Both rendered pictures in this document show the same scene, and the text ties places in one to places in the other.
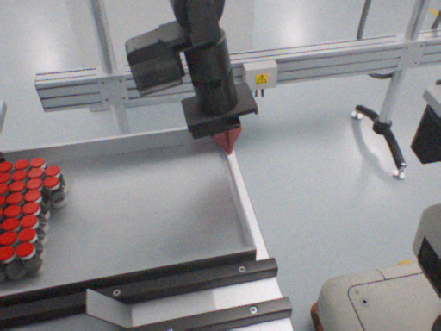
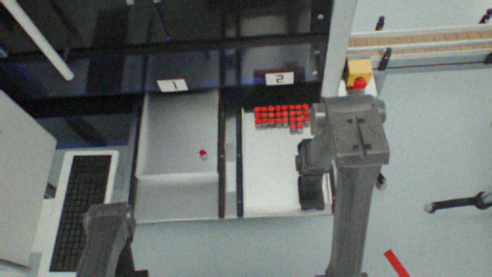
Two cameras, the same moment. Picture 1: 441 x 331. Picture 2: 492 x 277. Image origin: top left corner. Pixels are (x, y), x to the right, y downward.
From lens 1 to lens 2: 0.96 m
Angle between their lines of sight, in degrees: 59
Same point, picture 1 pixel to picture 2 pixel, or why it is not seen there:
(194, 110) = not seen: hidden behind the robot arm
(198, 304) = (231, 185)
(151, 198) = (289, 169)
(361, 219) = not seen: outside the picture
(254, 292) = (232, 207)
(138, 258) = (257, 163)
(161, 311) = (231, 171)
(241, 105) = (305, 201)
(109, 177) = not seen: hidden behind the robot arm
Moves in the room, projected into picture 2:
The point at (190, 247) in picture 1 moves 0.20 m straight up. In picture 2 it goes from (258, 185) to (253, 159)
